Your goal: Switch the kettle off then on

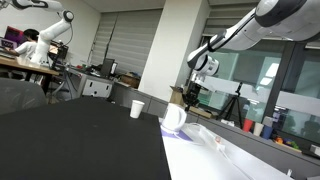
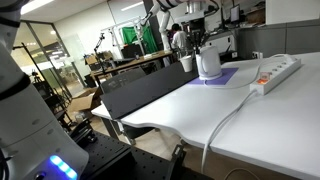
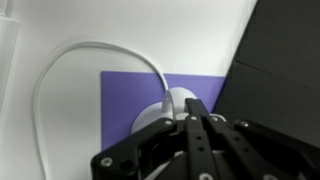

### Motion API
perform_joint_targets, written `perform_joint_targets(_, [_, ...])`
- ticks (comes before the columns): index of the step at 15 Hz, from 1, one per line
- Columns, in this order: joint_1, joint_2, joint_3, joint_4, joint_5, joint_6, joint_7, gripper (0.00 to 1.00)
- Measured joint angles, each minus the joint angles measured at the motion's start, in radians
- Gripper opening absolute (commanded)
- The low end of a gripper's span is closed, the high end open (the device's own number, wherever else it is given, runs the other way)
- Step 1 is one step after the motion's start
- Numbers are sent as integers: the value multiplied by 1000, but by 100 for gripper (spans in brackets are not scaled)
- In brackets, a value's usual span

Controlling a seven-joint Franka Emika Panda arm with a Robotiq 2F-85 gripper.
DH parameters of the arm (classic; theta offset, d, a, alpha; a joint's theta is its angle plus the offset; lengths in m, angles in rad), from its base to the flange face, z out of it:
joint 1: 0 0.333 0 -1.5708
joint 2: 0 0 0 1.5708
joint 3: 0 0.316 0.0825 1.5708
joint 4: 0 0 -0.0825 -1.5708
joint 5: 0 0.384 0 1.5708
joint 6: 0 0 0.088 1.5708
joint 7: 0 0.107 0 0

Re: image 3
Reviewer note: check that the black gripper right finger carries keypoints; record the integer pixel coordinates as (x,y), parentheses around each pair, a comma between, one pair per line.
(266,150)

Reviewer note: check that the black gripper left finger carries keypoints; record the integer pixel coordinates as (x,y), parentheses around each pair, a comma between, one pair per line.
(140,150)

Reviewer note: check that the white electric kettle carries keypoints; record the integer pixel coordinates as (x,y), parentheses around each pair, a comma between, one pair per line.
(150,115)

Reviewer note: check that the purple mat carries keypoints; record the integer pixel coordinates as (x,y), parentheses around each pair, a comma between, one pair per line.
(126,100)

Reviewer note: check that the black panel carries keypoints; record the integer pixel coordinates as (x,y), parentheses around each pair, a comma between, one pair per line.
(276,66)

